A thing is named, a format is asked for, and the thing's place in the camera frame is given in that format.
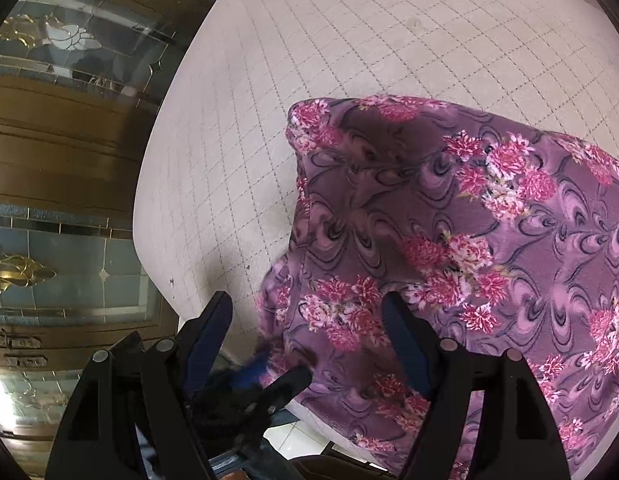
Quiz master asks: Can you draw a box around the wooden door with glass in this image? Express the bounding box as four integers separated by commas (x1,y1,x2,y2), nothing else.
0,0,217,480

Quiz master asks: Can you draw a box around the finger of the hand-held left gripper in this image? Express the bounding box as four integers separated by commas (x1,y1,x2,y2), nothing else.
233,349,274,388
244,364,314,418

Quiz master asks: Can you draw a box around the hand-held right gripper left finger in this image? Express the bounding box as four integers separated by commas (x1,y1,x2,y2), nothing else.
44,290,235,480

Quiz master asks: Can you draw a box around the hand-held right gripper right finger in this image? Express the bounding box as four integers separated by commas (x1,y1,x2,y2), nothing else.
381,292,573,480

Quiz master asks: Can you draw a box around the purple floral long-sleeve shirt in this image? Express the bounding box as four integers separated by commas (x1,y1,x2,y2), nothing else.
255,95,619,480

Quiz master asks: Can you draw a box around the pink quilted mattress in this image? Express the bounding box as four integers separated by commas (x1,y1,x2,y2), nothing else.
132,0,619,476

